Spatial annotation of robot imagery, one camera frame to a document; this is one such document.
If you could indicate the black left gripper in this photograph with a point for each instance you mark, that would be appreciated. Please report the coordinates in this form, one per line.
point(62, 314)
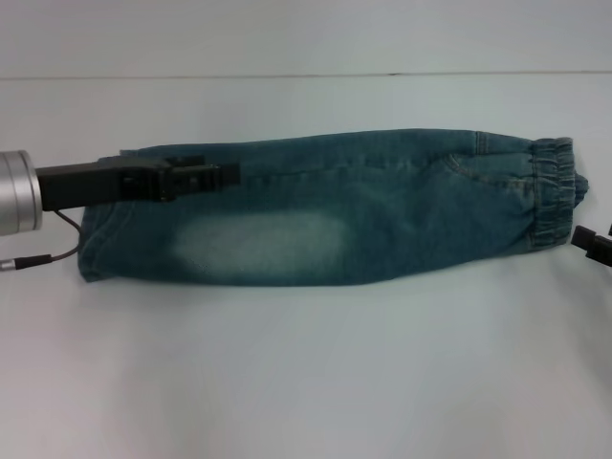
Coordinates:
point(95, 184)

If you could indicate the blue denim shorts basketball print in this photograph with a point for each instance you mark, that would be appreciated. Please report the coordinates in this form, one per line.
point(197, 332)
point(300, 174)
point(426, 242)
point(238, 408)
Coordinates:
point(358, 210)

